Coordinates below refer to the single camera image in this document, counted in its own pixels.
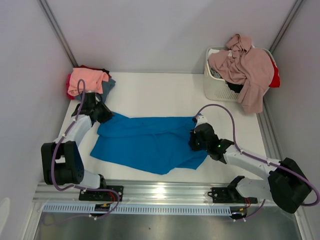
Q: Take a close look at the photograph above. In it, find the blue t shirt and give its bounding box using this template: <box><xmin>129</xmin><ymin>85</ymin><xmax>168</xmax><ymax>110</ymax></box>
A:
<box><xmin>90</xmin><ymin>113</ymin><xmax>208</xmax><ymax>175</ymax></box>

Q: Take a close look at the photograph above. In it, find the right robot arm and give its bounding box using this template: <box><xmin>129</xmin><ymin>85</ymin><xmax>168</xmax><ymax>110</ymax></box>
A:
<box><xmin>189</xmin><ymin>123</ymin><xmax>312</xmax><ymax>214</ymax></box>

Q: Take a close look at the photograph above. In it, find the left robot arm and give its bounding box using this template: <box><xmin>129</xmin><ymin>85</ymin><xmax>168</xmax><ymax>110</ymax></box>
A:
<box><xmin>41</xmin><ymin>92</ymin><xmax>114</xmax><ymax>201</ymax></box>

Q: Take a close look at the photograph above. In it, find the grey blue folded shirt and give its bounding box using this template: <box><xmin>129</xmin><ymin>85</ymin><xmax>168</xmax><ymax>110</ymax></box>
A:
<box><xmin>74</xmin><ymin>78</ymin><xmax>116</xmax><ymax>102</ymax></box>

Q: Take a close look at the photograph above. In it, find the salmon pink folded shirt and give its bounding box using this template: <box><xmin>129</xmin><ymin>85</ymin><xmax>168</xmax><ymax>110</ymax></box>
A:
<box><xmin>68</xmin><ymin>67</ymin><xmax>109</xmax><ymax>97</ymax></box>

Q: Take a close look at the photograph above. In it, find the black folded shirt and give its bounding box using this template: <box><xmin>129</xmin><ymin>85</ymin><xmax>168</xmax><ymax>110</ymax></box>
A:
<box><xmin>98</xmin><ymin>68</ymin><xmax>111</xmax><ymax>78</ymax></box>

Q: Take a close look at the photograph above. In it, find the white laundry basket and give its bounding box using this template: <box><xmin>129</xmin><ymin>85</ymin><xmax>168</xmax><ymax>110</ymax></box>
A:
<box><xmin>203</xmin><ymin>46</ymin><xmax>277</xmax><ymax>102</ymax></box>

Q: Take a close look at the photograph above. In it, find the grey garment in basket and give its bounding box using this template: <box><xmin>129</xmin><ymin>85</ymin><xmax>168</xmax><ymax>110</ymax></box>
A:
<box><xmin>209</xmin><ymin>67</ymin><xmax>222</xmax><ymax>79</ymax></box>

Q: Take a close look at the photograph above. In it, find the dusty pink shirt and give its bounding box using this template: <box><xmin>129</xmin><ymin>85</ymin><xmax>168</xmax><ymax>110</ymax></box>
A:
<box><xmin>208</xmin><ymin>34</ymin><xmax>275</xmax><ymax>114</ymax></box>

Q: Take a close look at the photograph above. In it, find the red shirt in basket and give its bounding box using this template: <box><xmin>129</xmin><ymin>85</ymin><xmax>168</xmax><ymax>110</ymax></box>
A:
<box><xmin>269</xmin><ymin>61</ymin><xmax>281</xmax><ymax>88</ymax></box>

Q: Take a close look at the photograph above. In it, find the left corner metal profile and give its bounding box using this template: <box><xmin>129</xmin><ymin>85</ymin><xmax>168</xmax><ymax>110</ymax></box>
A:
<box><xmin>37</xmin><ymin>0</ymin><xmax>79</xmax><ymax>68</ymax></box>

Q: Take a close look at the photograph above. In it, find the corner metal profile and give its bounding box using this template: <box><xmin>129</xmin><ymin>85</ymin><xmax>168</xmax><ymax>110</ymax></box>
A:
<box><xmin>269</xmin><ymin>0</ymin><xmax>306</xmax><ymax>54</ymax></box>
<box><xmin>37</xmin><ymin>0</ymin><xmax>79</xmax><ymax>68</ymax></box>

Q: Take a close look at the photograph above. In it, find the right corner metal profile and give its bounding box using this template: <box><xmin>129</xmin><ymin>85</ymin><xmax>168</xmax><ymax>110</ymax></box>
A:
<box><xmin>269</xmin><ymin>0</ymin><xmax>306</xmax><ymax>54</ymax></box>

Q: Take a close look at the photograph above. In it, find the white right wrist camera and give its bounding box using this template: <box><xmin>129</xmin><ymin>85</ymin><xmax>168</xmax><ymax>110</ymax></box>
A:
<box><xmin>192</xmin><ymin>114</ymin><xmax>208</xmax><ymax>127</ymax></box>

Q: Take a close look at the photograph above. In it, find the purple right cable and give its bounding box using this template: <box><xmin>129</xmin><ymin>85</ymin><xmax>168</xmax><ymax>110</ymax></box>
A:
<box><xmin>194</xmin><ymin>103</ymin><xmax>320</xmax><ymax>223</ymax></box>

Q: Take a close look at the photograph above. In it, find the purple cable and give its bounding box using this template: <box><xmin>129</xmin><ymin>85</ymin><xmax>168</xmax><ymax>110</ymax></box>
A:
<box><xmin>194</xmin><ymin>103</ymin><xmax>320</xmax><ymax>223</ymax></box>
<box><xmin>52</xmin><ymin>78</ymin><xmax>120</xmax><ymax>221</ymax></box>

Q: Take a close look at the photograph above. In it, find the aluminium mounting rail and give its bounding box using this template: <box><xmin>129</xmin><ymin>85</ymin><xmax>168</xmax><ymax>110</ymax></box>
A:
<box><xmin>32</xmin><ymin>174</ymin><xmax>306</xmax><ymax>207</ymax></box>

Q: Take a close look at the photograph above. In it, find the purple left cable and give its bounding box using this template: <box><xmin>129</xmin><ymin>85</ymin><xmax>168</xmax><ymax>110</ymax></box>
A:
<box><xmin>52</xmin><ymin>78</ymin><xmax>120</xmax><ymax>221</ymax></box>

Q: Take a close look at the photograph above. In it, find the white slotted cable duct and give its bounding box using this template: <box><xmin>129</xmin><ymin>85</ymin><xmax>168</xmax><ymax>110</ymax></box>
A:
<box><xmin>42</xmin><ymin>203</ymin><xmax>232</xmax><ymax>216</ymax></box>

